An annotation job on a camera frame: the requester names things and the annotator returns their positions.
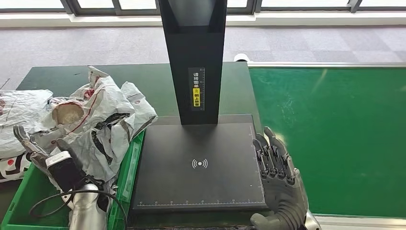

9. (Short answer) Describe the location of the white parcel with black letters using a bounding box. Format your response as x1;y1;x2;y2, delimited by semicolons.
0;96;67;183

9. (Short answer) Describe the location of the black inbound scanner machine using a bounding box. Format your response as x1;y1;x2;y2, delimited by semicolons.
131;0;269;212

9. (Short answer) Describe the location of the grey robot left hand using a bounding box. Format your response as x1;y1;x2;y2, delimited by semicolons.
12;125;84;191

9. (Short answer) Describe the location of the white conveyor roller end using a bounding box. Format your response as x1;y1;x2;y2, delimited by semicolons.
234;53;253;63

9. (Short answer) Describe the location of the yellow black ruler label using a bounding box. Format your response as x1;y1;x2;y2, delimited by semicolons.
188;67;206;112

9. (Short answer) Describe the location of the dark window frame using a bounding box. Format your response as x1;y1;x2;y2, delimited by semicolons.
0;0;406;16

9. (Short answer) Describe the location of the white parcel with red dots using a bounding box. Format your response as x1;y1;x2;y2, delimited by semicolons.
32;66;137;191

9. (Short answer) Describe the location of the green plastic crate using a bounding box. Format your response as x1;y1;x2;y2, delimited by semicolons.
1;130;146;230

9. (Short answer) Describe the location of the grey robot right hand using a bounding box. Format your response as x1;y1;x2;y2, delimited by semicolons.
249;126;309;230

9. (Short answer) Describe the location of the white window sill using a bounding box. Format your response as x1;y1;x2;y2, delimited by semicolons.
0;12;406;29

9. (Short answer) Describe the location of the large grey crumpled parcel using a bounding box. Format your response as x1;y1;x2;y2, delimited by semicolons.
0;89;54;159

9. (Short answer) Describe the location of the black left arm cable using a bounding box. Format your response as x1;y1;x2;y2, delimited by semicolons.
29;189;128;230

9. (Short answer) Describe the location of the green conveyor belt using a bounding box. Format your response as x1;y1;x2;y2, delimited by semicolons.
248;67;406;218

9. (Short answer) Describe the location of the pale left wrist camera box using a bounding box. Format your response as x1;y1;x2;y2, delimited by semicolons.
45;150;85;193

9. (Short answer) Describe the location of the silver conveyor side rail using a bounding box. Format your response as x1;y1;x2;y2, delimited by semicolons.
312;214;406;230
247;62;406;69

